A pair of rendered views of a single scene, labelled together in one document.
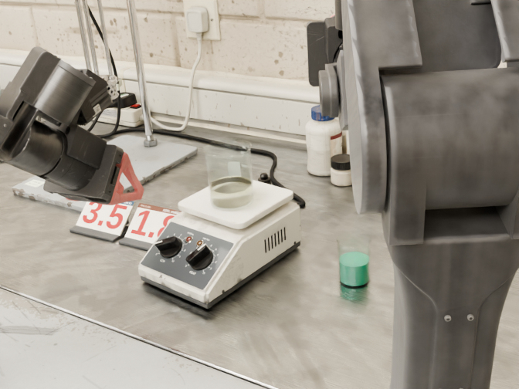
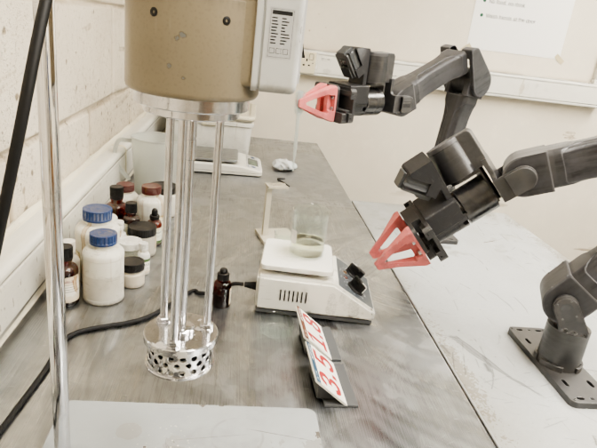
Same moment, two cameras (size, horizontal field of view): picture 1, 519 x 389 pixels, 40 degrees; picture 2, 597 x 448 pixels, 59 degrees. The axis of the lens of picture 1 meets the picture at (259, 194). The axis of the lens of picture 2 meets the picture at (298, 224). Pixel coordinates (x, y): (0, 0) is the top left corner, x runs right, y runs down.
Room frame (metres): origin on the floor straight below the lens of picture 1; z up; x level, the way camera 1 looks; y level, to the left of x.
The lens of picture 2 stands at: (1.46, 0.65, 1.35)
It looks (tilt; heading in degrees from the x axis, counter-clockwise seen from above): 20 degrees down; 228
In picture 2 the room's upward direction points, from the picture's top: 7 degrees clockwise
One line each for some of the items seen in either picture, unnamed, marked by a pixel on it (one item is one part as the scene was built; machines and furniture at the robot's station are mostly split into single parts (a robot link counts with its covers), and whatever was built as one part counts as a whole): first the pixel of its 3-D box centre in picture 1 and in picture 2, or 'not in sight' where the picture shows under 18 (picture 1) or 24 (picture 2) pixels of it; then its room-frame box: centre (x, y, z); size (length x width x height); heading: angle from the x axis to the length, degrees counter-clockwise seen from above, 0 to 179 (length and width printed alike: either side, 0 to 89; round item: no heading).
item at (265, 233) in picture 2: not in sight; (278, 211); (0.74, -0.21, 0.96); 0.08 x 0.08 x 0.13; 69
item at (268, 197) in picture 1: (235, 200); (298, 256); (0.89, 0.03, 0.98); 0.12 x 0.12 x 0.01; 49
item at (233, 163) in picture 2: not in sight; (221, 160); (0.53, -0.78, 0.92); 0.26 x 0.19 x 0.05; 146
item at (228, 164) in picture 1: (231, 177); (309, 232); (0.87, 0.04, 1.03); 0.07 x 0.06 x 0.08; 32
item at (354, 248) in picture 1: (354, 259); (283, 244); (0.80, -0.12, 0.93); 0.04 x 0.04 x 0.06
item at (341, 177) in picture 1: (343, 170); (131, 272); (1.11, -0.14, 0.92); 0.04 x 0.04 x 0.04
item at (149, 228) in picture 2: not in sight; (141, 239); (1.04, -0.26, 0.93); 0.05 x 0.05 x 0.06
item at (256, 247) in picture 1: (225, 235); (309, 280); (0.87, 0.05, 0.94); 0.22 x 0.13 x 0.08; 139
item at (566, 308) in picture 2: not in sight; (569, 307); (0.66, 0.40, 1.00); 0.09 x 0.06 x 0.06; 29
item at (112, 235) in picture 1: (102, 216); (330, 372); (1.00, 0.25, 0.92); 0.09 x 0.06 x 0.04; 58
